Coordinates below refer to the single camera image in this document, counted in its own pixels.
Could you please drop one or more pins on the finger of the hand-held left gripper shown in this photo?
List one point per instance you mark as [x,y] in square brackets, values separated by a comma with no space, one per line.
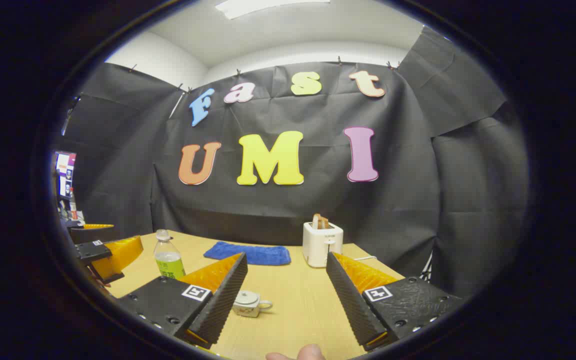
[93,235]
[120,252]

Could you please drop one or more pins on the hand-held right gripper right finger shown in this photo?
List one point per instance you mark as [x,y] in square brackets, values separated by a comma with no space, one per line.
[348,300]

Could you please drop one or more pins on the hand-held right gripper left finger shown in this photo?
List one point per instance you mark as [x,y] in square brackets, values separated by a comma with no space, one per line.
[223,300]

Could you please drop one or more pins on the white teacup lid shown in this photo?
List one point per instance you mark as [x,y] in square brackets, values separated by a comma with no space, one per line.
[247,298]

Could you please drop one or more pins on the white floral teacup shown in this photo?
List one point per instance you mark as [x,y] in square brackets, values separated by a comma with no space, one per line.
[248,311]

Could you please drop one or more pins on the green label water bottle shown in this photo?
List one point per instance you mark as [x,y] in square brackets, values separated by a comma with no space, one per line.
[168,262]

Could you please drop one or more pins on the blue towel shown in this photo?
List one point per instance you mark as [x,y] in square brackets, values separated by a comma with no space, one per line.
[248,254]

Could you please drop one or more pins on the white toaster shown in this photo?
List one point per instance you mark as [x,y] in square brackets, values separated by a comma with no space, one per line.
[320,247]

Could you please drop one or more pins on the colourful display screen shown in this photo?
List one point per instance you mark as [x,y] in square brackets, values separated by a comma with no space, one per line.
[64,172]

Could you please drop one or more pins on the bread slice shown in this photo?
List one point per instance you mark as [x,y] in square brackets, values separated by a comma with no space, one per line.
[320,221]

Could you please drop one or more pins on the black backdrop cloth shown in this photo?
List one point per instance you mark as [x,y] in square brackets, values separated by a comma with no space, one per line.
[408,200]

